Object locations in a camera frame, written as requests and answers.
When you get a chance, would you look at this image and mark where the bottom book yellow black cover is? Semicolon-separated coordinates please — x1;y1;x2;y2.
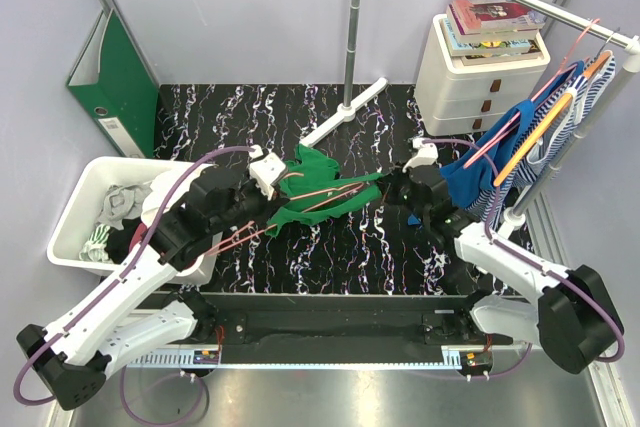
450;40;541;66

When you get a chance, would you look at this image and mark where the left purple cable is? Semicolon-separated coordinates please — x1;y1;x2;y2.
12;145;261;426

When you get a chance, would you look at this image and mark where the white laundry bin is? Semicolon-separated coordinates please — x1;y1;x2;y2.
46;157;191;276

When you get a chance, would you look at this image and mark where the maroon garment in bin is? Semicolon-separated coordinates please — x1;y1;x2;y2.
129;223;147;251

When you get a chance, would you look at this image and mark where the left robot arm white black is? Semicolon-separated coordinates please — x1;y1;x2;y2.
17;161;287;411

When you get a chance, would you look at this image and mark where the orange wooden hanger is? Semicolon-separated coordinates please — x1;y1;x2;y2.
493;50;612;187

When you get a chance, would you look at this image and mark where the white three-drawer unit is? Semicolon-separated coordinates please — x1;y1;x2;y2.
414;14;550;136

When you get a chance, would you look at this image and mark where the green lever arch binder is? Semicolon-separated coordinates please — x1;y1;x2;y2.
67;11;158;158

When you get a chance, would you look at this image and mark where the grey garment in bin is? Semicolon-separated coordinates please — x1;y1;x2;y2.
97;184;151;230

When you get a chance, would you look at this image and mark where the blue tank top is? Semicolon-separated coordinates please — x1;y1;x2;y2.
440;60;585;229

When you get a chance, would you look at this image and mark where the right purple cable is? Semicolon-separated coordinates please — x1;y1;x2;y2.
419;137;626;381

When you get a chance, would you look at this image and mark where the top book pink cover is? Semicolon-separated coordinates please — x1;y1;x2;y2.
447;0;546;34

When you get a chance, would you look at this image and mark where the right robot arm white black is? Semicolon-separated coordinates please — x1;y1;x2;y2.
376;166;625;374

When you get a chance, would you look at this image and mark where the metal clothes rack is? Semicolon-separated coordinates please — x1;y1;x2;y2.
300;0;639;235

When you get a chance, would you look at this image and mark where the pink hanger with blue top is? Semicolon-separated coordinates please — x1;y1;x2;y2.
462;18;604;169

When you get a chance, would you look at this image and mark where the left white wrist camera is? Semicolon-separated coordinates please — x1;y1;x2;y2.
248;145;288;200

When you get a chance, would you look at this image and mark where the white garment in bin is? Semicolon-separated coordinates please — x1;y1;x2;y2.
140;169;199;227

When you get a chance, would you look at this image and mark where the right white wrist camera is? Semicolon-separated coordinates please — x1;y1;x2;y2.
402;137;438;172

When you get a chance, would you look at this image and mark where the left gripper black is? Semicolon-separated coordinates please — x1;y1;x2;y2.
210;167;290;235

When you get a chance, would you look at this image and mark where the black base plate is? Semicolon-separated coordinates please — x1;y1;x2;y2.
183;293;512;369

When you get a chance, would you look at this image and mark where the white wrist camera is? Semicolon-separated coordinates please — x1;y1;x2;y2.
248;145;288;200
402;137;438;172

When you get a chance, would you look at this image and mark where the green tank top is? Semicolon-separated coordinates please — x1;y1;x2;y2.
266;144;383;237

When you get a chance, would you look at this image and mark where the middle book teal cover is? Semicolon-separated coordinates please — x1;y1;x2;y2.
439;18;538;52

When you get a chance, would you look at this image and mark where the green white striped garment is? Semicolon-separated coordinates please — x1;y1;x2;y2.
78;224;112;263

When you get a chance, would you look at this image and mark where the purple cable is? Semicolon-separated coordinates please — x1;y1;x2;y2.
419;137;626;381
12;145;261;426

